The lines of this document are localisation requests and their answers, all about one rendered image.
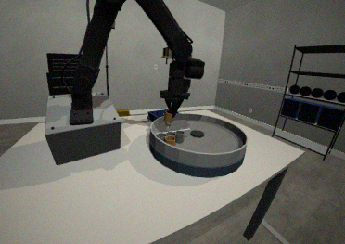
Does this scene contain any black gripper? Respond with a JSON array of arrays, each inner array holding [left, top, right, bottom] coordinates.
[[160, 77, 190, 117]]

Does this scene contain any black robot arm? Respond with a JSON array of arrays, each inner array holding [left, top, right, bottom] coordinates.
[[70, 0, 205, 125]]

